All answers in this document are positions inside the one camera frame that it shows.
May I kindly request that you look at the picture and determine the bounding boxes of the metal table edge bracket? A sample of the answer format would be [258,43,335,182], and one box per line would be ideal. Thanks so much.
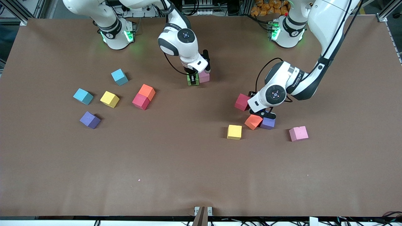
[194,206,213,217]

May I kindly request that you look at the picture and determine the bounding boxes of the light blue foam cube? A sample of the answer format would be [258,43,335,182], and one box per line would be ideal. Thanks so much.
[111,68,129,86]
[73,88,94,105]

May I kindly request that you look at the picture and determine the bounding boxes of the orange foam cube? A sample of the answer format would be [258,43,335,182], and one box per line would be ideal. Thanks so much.
[245,114,263,131]
[138,83,156,102]

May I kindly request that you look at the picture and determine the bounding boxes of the white electronics box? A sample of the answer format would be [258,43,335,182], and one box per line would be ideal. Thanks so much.
[182,0,215,16]

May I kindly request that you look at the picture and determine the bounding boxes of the orange snack bag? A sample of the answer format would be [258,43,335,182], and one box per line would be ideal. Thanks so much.
[250,0,289,17]

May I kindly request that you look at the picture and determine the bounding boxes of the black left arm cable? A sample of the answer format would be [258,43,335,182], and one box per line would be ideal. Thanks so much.
[255,0,365,104]

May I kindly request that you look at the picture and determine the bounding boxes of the aluminium frame post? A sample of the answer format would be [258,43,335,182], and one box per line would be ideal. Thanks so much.
[239,0,254,16]

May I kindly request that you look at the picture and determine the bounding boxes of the purple foam cube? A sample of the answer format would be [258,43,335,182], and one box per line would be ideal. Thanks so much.
[261,117,276,130]
[79,111,101,129]

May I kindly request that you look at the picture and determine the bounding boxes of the yellow foam cube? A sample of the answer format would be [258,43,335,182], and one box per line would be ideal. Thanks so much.
[100,91,120,109]
[227,125,242,140]

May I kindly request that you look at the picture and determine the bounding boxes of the black cable bundle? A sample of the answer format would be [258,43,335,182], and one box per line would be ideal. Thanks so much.
[380,211,402,225]

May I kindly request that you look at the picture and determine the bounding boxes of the white power strip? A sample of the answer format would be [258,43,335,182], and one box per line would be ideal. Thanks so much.
[113,3,157,18]

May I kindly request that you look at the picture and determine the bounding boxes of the red foam cube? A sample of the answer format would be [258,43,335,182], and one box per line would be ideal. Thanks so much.
[132,93,150,111]
[234,93,250,111]

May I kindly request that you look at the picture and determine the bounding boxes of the brown strip under bracket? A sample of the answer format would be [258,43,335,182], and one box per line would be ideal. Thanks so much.
[192,207,209,226]

